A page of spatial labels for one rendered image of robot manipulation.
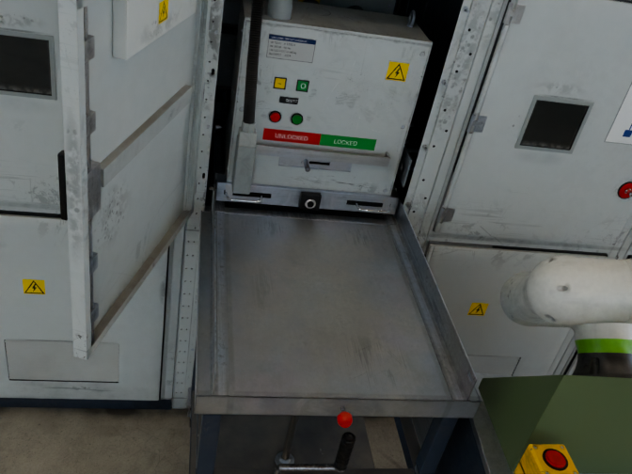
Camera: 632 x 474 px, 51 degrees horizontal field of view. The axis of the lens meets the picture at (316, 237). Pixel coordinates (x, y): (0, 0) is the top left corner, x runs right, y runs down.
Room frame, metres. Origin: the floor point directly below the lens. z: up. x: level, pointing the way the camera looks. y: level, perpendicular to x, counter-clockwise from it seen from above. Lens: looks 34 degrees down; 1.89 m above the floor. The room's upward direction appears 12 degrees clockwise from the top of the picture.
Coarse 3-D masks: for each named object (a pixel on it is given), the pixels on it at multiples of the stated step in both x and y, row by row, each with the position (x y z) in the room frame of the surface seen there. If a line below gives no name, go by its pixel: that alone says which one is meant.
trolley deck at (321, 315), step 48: (240, 240) 1.46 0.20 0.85; (288, 240) 1.51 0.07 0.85; (336, 240) 1.56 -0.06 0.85; (384, 240) 1.61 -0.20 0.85; (240, 288) 1.26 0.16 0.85; (288, 288) 1.30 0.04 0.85; (336, 288) 1.34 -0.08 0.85; (384, 288) 1.38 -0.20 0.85; (240, 336) 1.10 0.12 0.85; (288, 336) 1.13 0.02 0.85; (336, 336) 1.16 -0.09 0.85; (384, 336) 1.20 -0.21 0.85; (240, 384) 0.96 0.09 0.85; (288, 384) 0.98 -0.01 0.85; (336, 384) 1.01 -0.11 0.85; (384, 384) 1.04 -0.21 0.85; (432, 384) 1.07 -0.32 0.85
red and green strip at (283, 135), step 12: (264, 132) 1.64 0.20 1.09; (276, 132) 1.65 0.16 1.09; (288, 132) 1.66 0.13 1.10; (300, 132) 1.66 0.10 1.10; (312, 144) 1.67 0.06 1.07; (324, 144) 1.68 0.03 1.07; (336, 144) 1.69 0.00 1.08; (348, 144) 1.70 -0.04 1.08; (360, 144) 1.71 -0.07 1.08; (372, 144) 1.71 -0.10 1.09
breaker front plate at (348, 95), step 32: (288, 32) 1.65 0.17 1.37; (320, 32) 1.67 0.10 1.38; (288, 64) 1.65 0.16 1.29; (320, 64) 1.67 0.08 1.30; (352, 64) 1.69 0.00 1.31; (384, 64) 1.71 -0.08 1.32; (416, 64) 1.73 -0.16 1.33; (256, 96) 1.63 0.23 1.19; (288, 96) 1.65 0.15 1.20; (320, 96) 1.67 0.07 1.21; (352, 96) 1.69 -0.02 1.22; (384, 96) 1.71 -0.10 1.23; (416, 96) 1.74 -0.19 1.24; (256, 128) 1.63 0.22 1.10; (288, 128) 1.66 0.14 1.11; (320, 128) 1.68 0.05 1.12; (352, 128) 1.70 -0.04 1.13; (384, 128) 1.72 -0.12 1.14; (256, 160) 1.64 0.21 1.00; (288, 160) 1.66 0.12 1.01; (384, 192) 1.73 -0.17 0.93
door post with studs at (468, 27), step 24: (480, 0) 1.71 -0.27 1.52; (456, 24) 1.71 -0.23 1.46; (480, 24) 1.72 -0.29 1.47; (456, 48) 1.71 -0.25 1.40; (456, 72) 1.71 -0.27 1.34; (456, 96) 1.72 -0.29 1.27; (432, 120) 1.71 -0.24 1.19; (432, 144) 1.71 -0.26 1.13; (432, 168) 1.72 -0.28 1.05; (408, 192) 1.71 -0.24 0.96; (408, 216) 1.71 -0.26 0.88
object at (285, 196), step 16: (224, 176) 1.64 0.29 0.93; (224, 192) 1.61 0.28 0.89; (256, 192) 1.63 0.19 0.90; (272, 192) 1.64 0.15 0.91; (288, 192) 1.65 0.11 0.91; (320, 192) 1.67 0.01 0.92; (336, 192) 1.69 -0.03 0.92; (352, 192) 1.71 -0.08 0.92; (320, 208) 1.68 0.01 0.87; (336, 208) 1.69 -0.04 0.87; (352, 208) 1.70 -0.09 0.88; (368, 208) 1.71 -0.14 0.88
